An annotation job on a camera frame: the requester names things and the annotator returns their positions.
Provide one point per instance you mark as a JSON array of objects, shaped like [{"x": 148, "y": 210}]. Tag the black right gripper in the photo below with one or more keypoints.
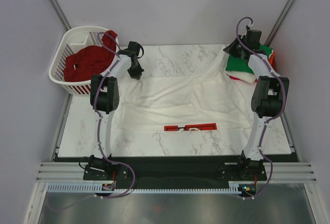
[{"x": 230, "y": 48}]

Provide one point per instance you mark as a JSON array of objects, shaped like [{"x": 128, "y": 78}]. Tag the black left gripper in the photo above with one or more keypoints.
[{"x": 137, "y": 74}]

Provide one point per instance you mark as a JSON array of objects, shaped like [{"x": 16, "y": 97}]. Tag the white Coca-Cola t-shirt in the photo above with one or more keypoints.
[{"x": 208, "y": 96}]

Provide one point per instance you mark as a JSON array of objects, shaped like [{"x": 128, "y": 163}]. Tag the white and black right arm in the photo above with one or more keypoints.
[{"x": 267, "y": 103}]

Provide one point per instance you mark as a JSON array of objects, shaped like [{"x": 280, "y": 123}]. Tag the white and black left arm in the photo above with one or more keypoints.
[{"x": 105, "y": 99}]

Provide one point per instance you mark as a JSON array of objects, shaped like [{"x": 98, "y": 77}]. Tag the orange folded t-shirt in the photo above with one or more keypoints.
[{"x": 271, "y": 57}]

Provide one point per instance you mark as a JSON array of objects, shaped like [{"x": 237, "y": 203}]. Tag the green folded t-shirt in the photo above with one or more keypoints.
[{"x": 239, "y": 65}]

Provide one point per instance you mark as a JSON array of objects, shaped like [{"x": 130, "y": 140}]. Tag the dark red folded t-shirt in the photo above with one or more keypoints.
[{"x": 273, "y": 64}]

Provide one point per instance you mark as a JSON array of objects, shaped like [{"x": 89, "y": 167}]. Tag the red t-shirt in basket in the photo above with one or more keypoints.
[{"x": 87, "y": 61}]

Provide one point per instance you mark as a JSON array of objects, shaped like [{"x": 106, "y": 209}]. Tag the white plastic laundry basket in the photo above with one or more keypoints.
[{"x": 69, "y": 51}]

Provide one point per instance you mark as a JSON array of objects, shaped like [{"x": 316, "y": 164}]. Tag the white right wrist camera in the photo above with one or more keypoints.
[{"x": 249, "y": 26}]

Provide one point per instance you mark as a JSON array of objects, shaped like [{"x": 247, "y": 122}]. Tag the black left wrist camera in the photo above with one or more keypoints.
[{"x": 134, "y": 47}]

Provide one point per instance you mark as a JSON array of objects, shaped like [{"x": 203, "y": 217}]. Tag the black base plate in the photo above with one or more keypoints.
[{"x": 167, "y": 172}]

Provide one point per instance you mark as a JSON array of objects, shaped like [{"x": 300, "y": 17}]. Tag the white slotted cable duct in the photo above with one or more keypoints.
[{"x": 102, "y": 188}]

